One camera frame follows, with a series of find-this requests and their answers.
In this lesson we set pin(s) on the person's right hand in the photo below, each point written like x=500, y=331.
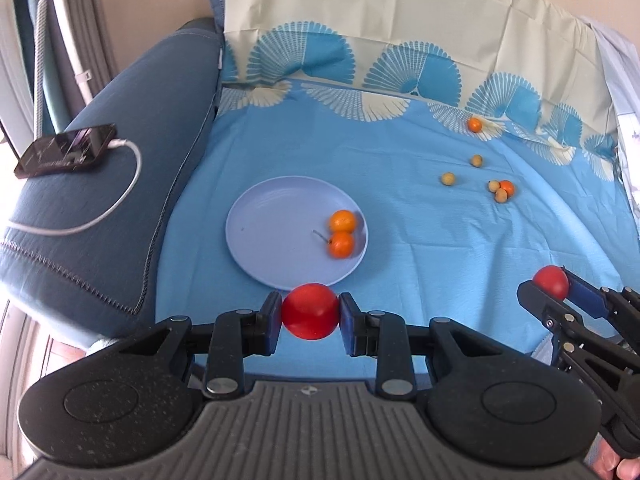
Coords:
x=617, y=462

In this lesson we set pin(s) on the orange cherry tomato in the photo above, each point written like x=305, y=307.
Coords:
x=474, y=124
x=507, y=188

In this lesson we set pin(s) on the white pipe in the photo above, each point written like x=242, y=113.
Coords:
x=75, y=45

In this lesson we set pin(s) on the orange tomato on plate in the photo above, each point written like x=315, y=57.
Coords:
x=343, y=221
x=342, y=245

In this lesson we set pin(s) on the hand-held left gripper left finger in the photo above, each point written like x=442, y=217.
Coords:
x=272, y=327

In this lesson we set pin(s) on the upper orange tomato on plate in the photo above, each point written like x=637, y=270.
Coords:
x=343, y=221

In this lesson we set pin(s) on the pale blue cloth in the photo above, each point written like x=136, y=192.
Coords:
x=620, y=75

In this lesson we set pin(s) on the lower orange tomato on plate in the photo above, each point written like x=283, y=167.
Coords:
x=342, y=245

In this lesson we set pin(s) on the small red tomato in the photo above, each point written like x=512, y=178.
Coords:
x=551, y=281

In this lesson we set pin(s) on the blue sofa armrest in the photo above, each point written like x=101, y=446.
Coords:
x=130, y=110

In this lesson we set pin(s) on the black smartphone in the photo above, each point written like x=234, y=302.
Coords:
x=65, y=150

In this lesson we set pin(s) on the light blue plate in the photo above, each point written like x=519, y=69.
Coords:
x=280, y=230

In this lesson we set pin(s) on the blue fan-print bedsheet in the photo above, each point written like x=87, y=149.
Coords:
x=410, y=220

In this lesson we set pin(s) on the orange cherry tomato in cluster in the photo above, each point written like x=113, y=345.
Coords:
x=507, y=188

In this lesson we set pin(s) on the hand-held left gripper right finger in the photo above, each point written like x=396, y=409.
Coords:
x=350, y=330

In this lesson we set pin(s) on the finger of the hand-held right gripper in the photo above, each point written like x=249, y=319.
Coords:
x=545, y=306
x=587, y=299

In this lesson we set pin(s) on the large red tomato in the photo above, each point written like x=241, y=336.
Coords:
x=310, y=311

